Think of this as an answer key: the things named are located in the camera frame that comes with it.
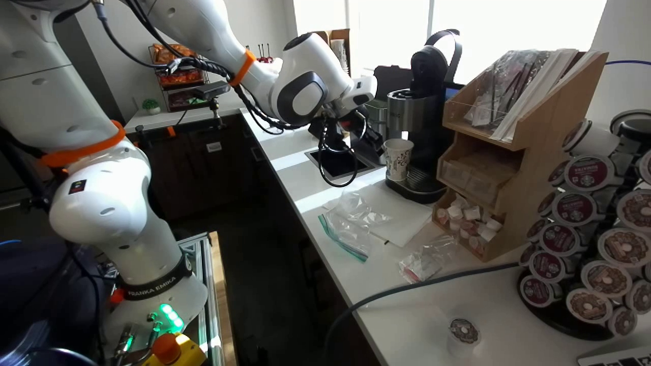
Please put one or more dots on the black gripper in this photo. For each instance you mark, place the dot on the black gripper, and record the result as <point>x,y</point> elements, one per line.
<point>360,128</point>

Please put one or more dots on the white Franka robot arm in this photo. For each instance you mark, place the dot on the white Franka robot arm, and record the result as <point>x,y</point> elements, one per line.
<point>102,204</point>

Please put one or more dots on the black pod coffee maker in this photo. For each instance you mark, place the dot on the black pod coffee maker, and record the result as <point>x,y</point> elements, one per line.
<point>433,73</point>

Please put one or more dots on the white creamer cup pile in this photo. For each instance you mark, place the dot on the white creamer cup pile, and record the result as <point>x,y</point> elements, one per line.
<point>470,216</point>

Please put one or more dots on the black coffee pod carousel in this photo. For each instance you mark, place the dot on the black coffee pod carousel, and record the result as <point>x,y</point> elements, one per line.
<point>596,230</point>

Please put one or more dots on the clear green-seal zip bag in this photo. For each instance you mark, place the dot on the clear green-seal zip bag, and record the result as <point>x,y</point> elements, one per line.
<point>356,216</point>

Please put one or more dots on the black rectangular container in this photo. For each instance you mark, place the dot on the black rectangular container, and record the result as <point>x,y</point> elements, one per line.
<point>394,77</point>

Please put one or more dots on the brown sugar packets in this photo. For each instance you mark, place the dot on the brown sugar packets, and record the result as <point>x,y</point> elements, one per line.
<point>468,177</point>

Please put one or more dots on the stack of paper cups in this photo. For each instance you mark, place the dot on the stack of paper cups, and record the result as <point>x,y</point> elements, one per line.
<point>340,53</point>

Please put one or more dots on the small clear packet bag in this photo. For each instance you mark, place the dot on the small clear packet bag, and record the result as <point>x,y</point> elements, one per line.
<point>423,262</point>

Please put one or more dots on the clear wrapped packet stack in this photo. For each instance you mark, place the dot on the clear wrapped packet stack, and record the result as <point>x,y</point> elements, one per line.
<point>505,88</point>

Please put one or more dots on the wooden condiment organizer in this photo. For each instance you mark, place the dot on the wooden condiment organizer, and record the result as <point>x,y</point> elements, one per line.
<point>536,156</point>

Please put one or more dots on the dark wood cabinet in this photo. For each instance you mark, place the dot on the dark wood cabinet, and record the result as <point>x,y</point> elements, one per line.
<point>195,169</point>

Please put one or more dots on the snack display rack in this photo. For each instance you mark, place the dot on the snack display rack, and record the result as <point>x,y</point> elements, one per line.
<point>178,93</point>

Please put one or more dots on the small green round object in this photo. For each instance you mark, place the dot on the small green round object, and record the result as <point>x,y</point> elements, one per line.
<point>151,106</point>

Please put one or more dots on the yellow orange emergency stop button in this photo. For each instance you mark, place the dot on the yellow orange emergency stop button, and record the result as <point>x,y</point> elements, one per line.
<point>165,348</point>

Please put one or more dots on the dark blue bag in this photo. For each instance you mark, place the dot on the dark blue bag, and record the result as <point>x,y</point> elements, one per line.
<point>42,292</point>

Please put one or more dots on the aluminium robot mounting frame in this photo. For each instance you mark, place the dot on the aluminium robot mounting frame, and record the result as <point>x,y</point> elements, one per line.
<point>211,297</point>

